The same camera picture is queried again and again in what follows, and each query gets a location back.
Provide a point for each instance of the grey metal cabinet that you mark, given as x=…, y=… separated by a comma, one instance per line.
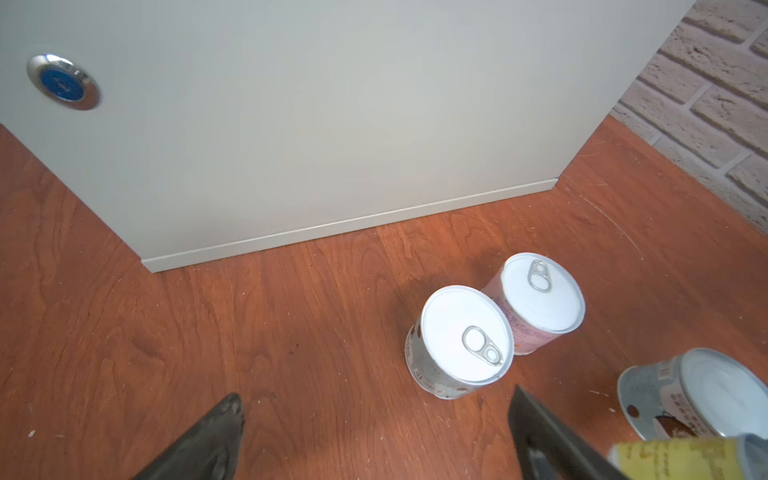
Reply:
x=198, y=130

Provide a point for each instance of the yellow label pull-tab can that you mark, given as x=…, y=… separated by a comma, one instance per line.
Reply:
x=741, y=457

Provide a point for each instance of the pink label pull-tab can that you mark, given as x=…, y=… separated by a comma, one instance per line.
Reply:
x=539, y=298

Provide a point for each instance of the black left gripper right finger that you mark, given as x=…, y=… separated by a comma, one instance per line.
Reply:
x=548, y=449

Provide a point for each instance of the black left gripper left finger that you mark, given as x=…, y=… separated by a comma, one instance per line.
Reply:
x=208, y=450

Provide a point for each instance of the plain lid silver can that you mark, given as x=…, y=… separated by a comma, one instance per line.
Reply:
x=701, y=393

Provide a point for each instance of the grey label pull-tab can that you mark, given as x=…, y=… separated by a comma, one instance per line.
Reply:
x=461, y=342

